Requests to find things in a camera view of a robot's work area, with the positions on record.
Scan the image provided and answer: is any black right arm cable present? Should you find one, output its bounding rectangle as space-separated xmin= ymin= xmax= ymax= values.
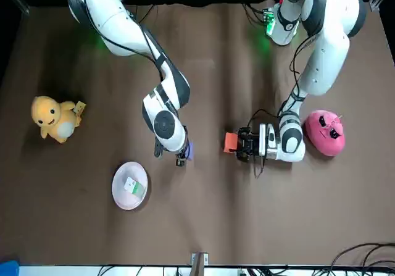
xmin=72 ymin=0 xmax=169 ymax=84

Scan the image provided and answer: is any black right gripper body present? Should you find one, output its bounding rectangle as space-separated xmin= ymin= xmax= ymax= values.
xmin=153 ymin=138 xmax=165 ymax=159

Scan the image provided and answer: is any blue plastic tray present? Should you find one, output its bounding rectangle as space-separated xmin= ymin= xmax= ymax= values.
xmin=0 ymin=259 xmax=20 ymax=276

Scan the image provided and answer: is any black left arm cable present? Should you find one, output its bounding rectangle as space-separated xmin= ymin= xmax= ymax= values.
xmin=253 ymin=31 xmax=314 ymax=180

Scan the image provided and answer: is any orange foam block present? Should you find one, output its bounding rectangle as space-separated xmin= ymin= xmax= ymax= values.
xmin=224 ymin=132 xmax=239 ymax=154

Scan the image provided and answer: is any pink plate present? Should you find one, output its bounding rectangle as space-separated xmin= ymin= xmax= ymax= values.
xmin=111 ymin=161 xmax=151 ymax=211

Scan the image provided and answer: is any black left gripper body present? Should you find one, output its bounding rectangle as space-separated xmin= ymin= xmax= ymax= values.
xmin=243 ymin=125 xmax=262 ymax=163

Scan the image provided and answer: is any black left base cable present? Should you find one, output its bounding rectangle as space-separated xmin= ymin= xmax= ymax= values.
xmin=243 ymin=3 xmax=269 ymax=27

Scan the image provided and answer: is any aluminium camera post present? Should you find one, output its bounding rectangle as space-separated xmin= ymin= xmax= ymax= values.
xmin=190 ymin=252 xmax=209 ymax=276

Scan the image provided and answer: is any pink plush toy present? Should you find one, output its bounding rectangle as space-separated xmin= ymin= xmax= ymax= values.
xmin=304 ymin=109 xmax=346 ymax=157

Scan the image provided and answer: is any yellow plush toy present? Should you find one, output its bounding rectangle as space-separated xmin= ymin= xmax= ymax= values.
xmin=30 ymin=95 xmax=86 ymax=144

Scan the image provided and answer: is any black base cable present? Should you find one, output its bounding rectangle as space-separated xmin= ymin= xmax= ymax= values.
xmin=135 ymin=4 xmax=155 ymax=23
xmin=243 ymin=3 xmax=269 ymax=27

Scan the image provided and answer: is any black right base cable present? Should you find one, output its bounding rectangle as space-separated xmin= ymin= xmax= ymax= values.
xmin=135 ymin=4 xmax=155 ymax=23

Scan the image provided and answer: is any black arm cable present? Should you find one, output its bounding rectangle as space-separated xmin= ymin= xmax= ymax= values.
xmin=253 ymin=31 xmax=314 ymax=180
xmin=72 ymin=0 xmax=169 ymax=84

